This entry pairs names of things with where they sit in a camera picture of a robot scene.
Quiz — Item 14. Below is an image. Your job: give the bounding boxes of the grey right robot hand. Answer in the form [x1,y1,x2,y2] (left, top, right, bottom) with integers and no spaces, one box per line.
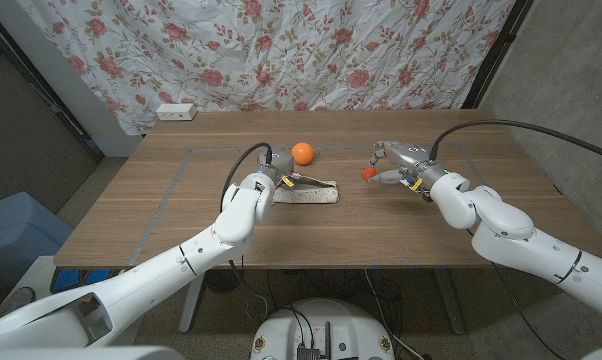
[369,140,450,191]

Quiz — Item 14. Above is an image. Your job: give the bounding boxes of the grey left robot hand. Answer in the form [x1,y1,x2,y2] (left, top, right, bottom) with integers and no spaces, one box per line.
[256,151,302,189]

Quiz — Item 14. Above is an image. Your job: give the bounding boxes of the beige dotted pen bag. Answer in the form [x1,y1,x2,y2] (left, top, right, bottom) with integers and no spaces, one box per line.
[272,172,340,205]

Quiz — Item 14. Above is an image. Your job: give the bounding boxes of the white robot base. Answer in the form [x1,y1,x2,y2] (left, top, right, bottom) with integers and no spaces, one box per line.
[250,298,395,360]

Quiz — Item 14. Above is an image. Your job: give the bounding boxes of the orange fruit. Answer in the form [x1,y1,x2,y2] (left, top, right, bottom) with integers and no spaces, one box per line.
[290,142,315,166]

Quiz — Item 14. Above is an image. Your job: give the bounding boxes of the floral backdrop cloth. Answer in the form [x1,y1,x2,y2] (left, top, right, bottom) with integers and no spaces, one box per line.
[15,0,517,136]

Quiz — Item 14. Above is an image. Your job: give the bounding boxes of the white power strip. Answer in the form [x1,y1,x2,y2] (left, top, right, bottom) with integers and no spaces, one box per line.
[155,102,198,122]

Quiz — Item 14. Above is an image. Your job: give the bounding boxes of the black backdrop stand pole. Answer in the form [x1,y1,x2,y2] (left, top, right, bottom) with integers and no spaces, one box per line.
[461,0,535,110]

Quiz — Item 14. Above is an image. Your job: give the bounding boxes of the white table leg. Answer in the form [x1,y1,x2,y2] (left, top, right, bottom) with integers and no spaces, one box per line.
[433,268,467,335]
[178,272,207,334]

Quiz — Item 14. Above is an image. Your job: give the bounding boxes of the blue plastic bin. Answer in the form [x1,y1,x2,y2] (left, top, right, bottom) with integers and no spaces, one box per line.
[0,191,75,289]

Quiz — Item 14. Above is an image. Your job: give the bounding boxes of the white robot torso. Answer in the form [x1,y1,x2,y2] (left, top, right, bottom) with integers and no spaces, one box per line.
[0,344,185,360]

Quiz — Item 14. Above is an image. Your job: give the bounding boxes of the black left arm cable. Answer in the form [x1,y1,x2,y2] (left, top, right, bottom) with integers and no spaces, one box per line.
[219,141,275,321]

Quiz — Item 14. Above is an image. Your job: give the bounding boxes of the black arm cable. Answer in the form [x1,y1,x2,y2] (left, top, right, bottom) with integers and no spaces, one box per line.
[219,141,275,321]
[429,118,602,165]

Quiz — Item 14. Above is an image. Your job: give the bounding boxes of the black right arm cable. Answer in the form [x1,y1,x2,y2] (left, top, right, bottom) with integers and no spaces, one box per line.
[429,118,602,165]

